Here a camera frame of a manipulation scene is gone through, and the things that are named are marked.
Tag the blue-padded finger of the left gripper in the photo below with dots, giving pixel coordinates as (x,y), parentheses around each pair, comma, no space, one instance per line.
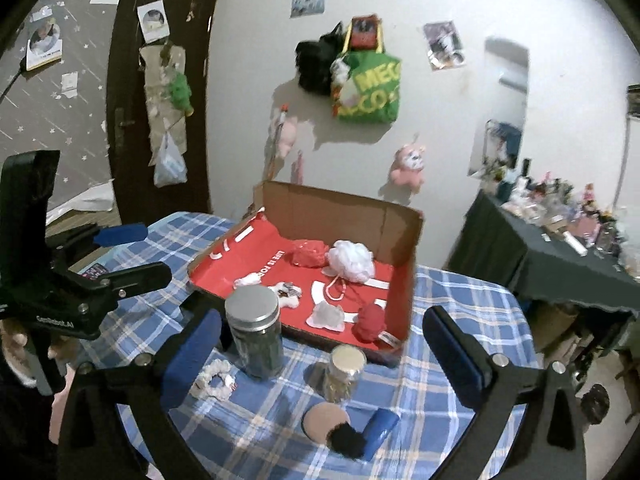
(119,235)

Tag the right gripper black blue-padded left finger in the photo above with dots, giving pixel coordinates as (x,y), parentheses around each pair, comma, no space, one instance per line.
(93,441)

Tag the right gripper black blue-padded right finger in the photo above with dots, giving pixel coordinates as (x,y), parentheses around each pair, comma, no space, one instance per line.
(549,443)

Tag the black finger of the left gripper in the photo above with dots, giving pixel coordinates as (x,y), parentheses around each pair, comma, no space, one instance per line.
(138,280)

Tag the white scrunchie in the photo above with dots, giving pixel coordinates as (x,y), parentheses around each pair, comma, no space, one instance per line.
(215,381)

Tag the white plush toy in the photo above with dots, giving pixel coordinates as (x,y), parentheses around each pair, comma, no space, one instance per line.
(289,294)

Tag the red mesh bath pouf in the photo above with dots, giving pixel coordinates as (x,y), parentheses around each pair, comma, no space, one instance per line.
(309,253)

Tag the translucent white mesh pouch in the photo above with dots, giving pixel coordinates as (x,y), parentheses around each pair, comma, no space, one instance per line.
(326,316)

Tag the black fluffy pompom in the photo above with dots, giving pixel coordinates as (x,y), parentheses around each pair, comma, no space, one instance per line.
(347,441)

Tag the red yarn ball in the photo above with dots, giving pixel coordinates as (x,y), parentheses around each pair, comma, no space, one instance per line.
(370,322)

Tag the white mesh bath pouf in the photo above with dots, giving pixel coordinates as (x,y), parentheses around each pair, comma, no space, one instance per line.
(348,262)

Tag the person's hand holding gripper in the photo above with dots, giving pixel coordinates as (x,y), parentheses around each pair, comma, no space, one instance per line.
(14,342)

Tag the plastic bag on door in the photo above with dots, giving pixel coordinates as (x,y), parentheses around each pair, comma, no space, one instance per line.
(170,167)

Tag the tall silver-lid glass jar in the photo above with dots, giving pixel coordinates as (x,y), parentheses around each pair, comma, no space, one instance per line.
(253,315)

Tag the green plush on door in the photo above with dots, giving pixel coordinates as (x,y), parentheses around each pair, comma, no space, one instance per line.
(180,94)

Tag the blue cylindrical tube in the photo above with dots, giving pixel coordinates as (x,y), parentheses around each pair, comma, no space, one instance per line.
(378,428)

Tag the blue plaid tablecloth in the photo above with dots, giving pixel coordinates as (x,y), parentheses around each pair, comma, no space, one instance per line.
(257,433)

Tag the dark green side table cloth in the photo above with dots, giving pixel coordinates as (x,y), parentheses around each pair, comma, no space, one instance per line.
(497,247)

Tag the round tan powder puff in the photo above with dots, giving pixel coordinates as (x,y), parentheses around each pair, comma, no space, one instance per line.
(321,419)

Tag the calendar photo on wallpaper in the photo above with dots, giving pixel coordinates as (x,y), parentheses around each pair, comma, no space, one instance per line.
(45,45)

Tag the pale pink plush toy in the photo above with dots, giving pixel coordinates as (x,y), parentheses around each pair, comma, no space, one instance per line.
(283,135)

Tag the small gold-filled glass jar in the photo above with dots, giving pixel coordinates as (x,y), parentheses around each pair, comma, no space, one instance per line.
(342,374)

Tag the red-lined cardboard box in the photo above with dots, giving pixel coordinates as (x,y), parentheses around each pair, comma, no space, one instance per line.
(286,212)

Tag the photo on door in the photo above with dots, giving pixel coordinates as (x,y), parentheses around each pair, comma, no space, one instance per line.
(153,21)

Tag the cosmetics clutter on table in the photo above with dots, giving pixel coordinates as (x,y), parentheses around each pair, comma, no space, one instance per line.
(551,205)

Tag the dark wooden door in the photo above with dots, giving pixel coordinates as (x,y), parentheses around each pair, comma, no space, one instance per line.
(139,111)

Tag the white cabinet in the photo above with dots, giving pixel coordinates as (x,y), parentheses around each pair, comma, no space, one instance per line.
(627,191)

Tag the green tote bag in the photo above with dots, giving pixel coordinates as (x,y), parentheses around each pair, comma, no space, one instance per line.
(365,85)

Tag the red box in tote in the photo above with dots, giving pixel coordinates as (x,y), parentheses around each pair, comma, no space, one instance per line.
(365,33)

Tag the black bag on wall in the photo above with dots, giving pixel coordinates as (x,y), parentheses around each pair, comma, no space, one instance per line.
(313,60)

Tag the pink plush on wall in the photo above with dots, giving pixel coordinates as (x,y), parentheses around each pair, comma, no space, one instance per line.
(408,166)

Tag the wall mirror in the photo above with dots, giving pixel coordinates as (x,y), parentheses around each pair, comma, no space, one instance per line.
(503,106)

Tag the photo collage on wall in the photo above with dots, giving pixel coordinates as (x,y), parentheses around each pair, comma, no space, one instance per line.
(445,49)

